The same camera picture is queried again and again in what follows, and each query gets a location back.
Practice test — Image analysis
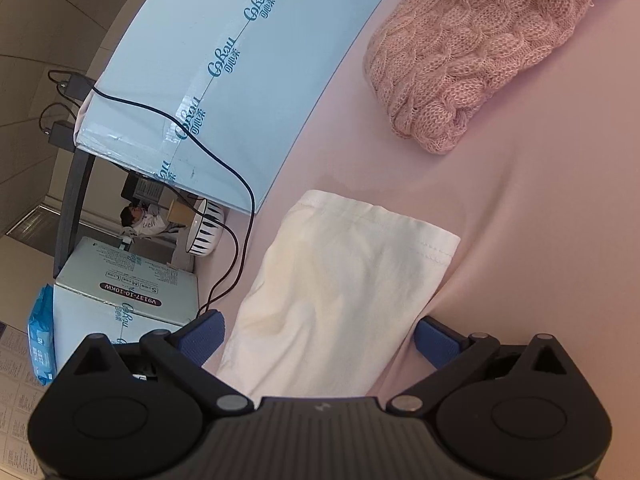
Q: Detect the dark grey post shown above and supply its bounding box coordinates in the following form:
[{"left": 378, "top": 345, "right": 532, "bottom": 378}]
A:
[{"left": 52, "top": 149, "right": 97, "bottom": 281}]

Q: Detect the large light blue cardboard box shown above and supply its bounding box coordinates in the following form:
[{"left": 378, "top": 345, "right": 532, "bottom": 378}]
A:
[{"left": 74, "top": 0, "right": 401, "bottom": 216}]

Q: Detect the white garment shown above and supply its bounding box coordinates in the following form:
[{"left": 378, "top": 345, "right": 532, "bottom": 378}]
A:
[{"left": 215, "top": 189, "right": 462, "bottom": 401}]

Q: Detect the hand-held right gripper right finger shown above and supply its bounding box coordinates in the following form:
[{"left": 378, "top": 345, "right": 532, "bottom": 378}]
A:
[{"left": 385, "top": 316, "right": 586, "bottom": 414}]

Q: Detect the tan box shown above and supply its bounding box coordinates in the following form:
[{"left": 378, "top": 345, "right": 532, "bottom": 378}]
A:
[{"left": 167, "top": 199, "right": 197, "bottom": 224}]

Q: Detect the pink knitted sweater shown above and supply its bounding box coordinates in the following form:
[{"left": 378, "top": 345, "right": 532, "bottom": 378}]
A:
[{"left": 362, "top": 0, "right": 628, "bottom": 155}]

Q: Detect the blue wipes packet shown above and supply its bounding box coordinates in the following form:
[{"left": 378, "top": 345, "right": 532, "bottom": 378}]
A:
[{"left": 27, "top": 284, "right": 59, "bottom": 387}]

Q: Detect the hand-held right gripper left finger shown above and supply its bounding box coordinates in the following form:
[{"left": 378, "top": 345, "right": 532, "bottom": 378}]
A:
[{"left": 57, "top": 310, "right": 253, "bottom": 414}]

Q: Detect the black usb cable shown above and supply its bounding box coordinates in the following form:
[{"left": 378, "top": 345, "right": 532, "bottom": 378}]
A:
[
  {"left": 39, "top": 102, "right": 241, "bottom": 313},
  {"left": 47, "top": 69, "right": 257, "bottom": 318}
]

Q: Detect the black power adapter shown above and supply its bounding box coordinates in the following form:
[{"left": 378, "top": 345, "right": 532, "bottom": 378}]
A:
[
  {"left": 46, "top": 120, "right": 77, "bottom": 149},
  {"left": 62, "top": 72, "right": 97, "bottom": 104}
]

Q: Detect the small light blue cardboard box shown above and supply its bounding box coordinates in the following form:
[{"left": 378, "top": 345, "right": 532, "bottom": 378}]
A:
[{"left": 52, "top": 237, "right": 201, "bottom": 361}]

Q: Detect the printed paper sheet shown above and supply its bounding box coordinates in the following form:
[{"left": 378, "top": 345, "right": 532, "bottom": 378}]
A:
[{"left": 0, "top": 324, "right": 47, "bottom": 480}]

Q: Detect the white bowl with black stripes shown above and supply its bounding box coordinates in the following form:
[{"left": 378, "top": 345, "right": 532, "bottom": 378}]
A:
[{"left": 176, "top": 199, "right": 229, "bottom": 259}]

